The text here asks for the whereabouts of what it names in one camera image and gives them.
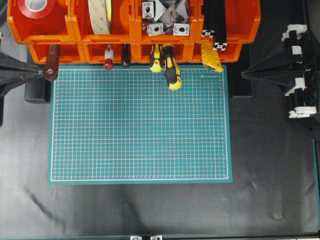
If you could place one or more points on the small yellow black screwdriver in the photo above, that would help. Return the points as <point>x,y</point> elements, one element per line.
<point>156,59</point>

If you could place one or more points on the beige double-sided tape roll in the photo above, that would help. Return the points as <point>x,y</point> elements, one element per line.
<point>100,14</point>

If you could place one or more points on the lower orange bin row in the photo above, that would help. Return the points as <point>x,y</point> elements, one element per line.
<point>95,53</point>

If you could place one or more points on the black aluminium extrusion bars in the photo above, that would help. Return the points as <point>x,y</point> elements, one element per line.
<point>214,25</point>

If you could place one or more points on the yellow utility knife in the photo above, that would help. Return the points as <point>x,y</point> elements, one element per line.
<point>210,57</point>

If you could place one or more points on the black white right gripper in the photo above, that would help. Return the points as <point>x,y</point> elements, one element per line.
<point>300,68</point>

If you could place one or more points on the large yellow black screwdriver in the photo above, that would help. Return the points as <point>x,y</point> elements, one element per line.
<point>172,71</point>

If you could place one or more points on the grey metal corner brackets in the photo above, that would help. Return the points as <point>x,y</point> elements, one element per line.
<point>165,17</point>

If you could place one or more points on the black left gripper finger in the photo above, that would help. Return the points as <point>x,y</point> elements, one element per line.
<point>16,71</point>

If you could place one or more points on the top-left orange storage bin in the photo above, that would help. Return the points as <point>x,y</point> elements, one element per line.
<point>23,35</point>

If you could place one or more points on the green grid cutting mat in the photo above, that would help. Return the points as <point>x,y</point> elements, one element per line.
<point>124,126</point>

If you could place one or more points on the red vinyl tape roll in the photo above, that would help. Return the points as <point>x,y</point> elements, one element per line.
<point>44,16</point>

